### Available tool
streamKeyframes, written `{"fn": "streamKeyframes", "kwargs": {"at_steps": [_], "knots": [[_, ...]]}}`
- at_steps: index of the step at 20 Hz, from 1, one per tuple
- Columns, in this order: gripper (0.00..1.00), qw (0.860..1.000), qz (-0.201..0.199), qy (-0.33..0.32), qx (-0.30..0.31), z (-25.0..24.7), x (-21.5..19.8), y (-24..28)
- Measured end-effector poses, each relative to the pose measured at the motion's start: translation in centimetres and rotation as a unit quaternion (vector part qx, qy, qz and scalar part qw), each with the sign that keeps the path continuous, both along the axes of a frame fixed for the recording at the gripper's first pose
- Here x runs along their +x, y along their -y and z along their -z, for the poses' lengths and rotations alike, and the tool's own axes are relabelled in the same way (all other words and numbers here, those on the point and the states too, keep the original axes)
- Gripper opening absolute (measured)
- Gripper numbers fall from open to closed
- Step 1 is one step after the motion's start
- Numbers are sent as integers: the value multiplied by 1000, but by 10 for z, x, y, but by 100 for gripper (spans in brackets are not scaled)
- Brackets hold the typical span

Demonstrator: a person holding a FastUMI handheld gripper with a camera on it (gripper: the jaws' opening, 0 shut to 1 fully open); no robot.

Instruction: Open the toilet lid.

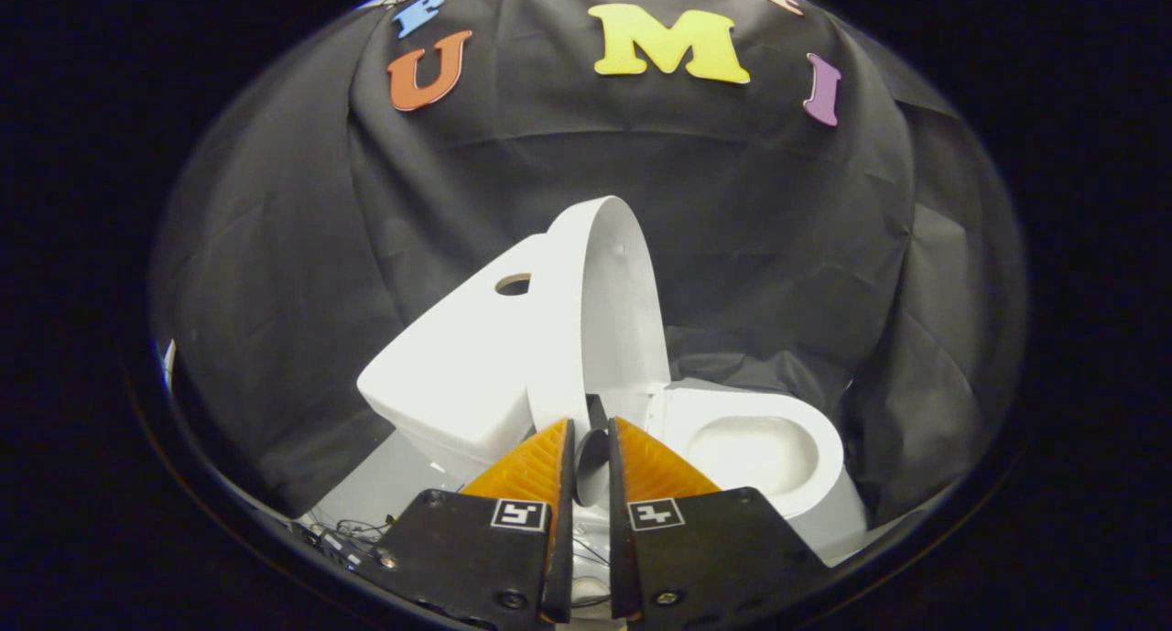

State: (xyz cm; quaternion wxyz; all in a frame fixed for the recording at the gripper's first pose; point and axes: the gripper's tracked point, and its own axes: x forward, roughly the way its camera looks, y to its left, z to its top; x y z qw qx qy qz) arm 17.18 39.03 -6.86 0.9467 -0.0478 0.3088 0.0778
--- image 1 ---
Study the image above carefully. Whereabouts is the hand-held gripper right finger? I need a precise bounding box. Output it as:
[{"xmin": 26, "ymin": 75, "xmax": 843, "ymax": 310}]
[{"xmin": 607, "ymin": 417, "xmax": 834, "ymax": 625}]

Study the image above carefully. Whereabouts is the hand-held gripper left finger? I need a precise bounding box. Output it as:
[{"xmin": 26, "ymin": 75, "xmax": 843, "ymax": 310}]
[{"xmin": 353, "ymin": 418, "xmax": 576, "ymax": 630}]

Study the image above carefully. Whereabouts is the white toilet bowl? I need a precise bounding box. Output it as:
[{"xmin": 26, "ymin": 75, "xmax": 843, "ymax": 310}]
[{"xmin": 641, "ymin": 379, "xmax": 869, "ymax": 563}]

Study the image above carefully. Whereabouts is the black backdrop cloth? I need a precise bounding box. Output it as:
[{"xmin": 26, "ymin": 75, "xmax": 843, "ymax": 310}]
[{"xmin": 151, "ymin": 0, "xmax": 1026, "ymax": 527}]

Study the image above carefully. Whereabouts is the thin black cable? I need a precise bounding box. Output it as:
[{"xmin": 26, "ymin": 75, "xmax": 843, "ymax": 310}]
[{"xmin": 307, "ymin": 517, "xmax": 396, "ymax": 548}]

